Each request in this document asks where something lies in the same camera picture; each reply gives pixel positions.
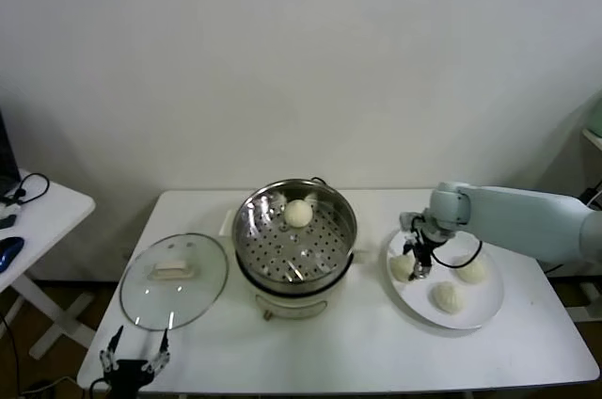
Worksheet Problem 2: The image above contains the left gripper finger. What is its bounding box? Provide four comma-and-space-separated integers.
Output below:
144, 328, 171, 374
99, 325, 124, 375

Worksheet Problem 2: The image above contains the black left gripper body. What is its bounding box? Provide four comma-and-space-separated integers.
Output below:
107, 359, 154, 399

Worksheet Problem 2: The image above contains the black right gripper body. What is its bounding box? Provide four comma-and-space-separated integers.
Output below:
412, 230, 436, 269

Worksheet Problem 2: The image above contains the white steamed baozi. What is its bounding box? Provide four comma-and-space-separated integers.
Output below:
284, 199, 313, 229
430, 281, 467, 315
389, 252, 416, 282
454, 255, 487, 285

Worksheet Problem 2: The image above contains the round glass pot lid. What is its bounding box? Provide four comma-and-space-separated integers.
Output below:
119, 232, 230, 333

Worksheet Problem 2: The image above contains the stainless steel steamer basket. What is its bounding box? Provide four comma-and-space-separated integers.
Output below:
219, 178, 372, 288

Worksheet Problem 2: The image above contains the round white plate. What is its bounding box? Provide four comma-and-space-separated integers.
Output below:
379, 224, 506, 330

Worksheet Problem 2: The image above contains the cream electric cooker pot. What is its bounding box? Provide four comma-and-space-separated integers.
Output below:
234, 247, 372, 323

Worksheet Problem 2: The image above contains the blue computer mouse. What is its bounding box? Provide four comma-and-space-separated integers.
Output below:
0, 236, 25, 273

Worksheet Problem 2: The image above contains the white side table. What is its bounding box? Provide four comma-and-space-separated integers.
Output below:
0, 181, 98, 362

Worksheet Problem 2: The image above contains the white furniture base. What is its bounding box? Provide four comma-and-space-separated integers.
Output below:
571, 281, 602, 324

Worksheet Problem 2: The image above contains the white shelf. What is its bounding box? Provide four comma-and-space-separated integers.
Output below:
579, 128, 602, 155

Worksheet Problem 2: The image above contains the dark laptop screen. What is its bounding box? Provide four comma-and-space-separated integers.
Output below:
0, 109, 23, 198

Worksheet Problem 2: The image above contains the pale green object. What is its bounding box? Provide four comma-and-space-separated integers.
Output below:
582, 91, 602, 139

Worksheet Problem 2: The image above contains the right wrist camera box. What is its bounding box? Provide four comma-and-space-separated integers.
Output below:
398, 211, 427, 233

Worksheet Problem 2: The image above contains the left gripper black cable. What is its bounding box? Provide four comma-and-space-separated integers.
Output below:
88, 375, 114, 395

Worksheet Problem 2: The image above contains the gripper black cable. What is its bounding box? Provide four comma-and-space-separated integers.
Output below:
88, 375, 114, 395
430, 238, 485, 271

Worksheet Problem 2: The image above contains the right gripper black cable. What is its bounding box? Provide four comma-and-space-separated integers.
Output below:
430, 238, 485, 271

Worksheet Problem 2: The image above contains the black cable with adapter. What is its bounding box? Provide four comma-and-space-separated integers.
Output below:
540, 185, 602, 276

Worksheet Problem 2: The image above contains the thin black looped cable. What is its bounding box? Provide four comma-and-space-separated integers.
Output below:
0, 173, 51, 206

